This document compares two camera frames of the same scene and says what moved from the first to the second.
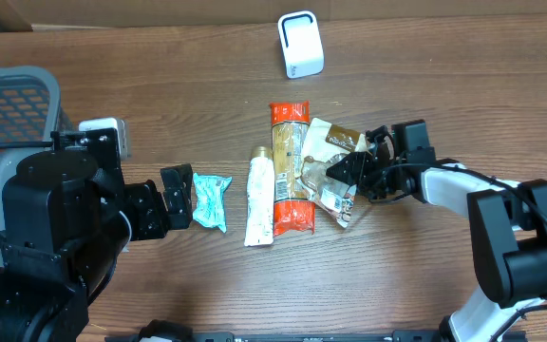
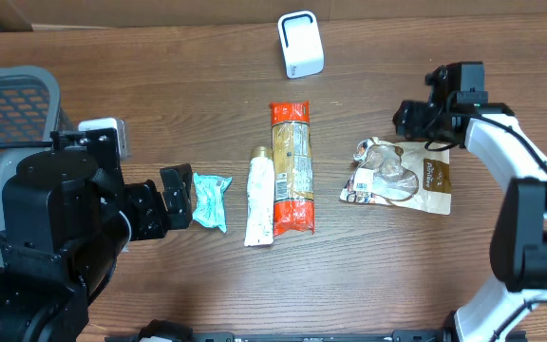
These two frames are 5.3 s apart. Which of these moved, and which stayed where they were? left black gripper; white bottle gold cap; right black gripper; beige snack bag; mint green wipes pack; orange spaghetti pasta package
Moved: beige snack bag; right black gripper
Stayed: mint green wipes pack; left black gripper; white bottle gold cap; orange spaghetti pasta package
